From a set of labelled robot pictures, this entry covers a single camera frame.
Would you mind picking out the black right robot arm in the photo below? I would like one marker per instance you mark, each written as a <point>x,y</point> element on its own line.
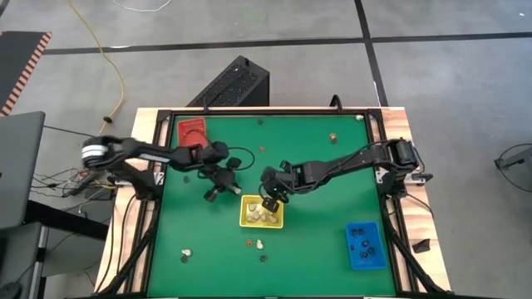
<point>353,160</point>

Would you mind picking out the yellow plastic basket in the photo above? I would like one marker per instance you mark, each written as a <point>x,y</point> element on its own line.
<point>243,224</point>

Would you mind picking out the black mat striped edge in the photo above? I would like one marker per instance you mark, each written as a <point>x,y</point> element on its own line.
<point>16,62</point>

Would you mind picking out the black computer tower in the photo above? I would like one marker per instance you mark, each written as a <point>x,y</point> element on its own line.
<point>237,83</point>

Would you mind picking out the red plastic basket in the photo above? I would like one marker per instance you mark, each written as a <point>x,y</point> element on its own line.
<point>187,126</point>

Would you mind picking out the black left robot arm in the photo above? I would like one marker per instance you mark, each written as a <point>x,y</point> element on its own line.
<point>158,154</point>

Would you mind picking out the black frame strut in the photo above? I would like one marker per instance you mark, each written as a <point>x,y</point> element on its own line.
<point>415,266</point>
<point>129,257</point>

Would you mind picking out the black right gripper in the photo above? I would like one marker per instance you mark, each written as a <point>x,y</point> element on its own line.
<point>278,182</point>

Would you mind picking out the blue plastic basket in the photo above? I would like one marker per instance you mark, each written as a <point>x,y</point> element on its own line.
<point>378,263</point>

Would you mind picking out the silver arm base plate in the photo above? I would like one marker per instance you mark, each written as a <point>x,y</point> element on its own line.
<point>159,178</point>
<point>420,177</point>

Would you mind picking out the small black object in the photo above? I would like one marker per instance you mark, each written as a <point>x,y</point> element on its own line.
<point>422,246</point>

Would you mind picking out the black table edge frame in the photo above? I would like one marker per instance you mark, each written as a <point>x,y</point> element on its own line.
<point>291,111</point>

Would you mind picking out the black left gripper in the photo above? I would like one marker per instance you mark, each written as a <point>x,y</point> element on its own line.
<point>222,182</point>

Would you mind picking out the grey rounded panel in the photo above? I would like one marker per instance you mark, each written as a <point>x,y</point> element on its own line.
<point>18,166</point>

